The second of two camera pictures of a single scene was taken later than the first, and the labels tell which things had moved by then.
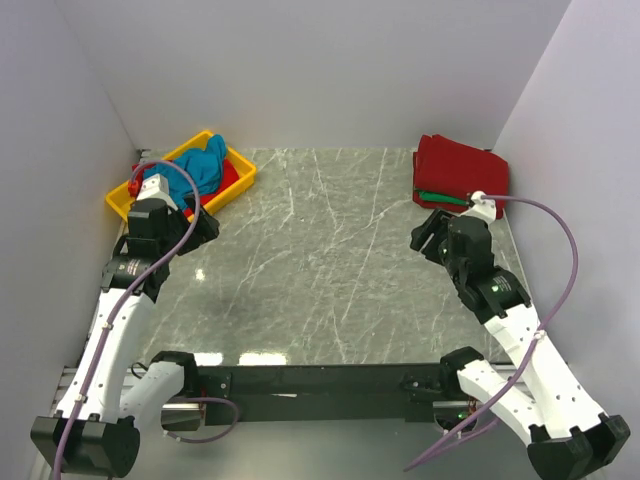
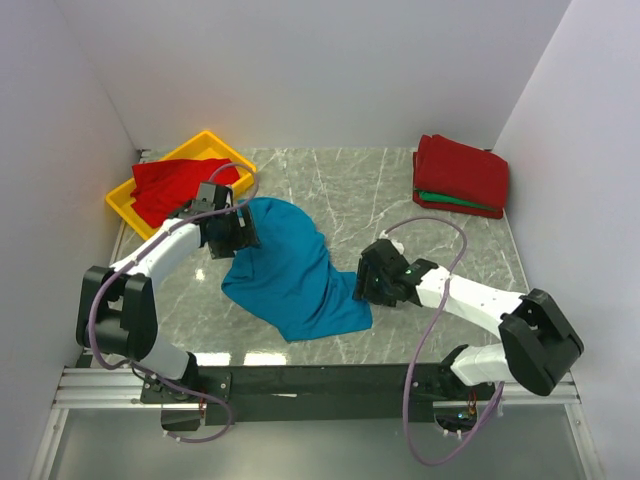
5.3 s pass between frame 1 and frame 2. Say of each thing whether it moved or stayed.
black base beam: stayed
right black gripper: moved
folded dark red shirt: stayed
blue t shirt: moved
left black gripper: moved
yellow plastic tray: stayed
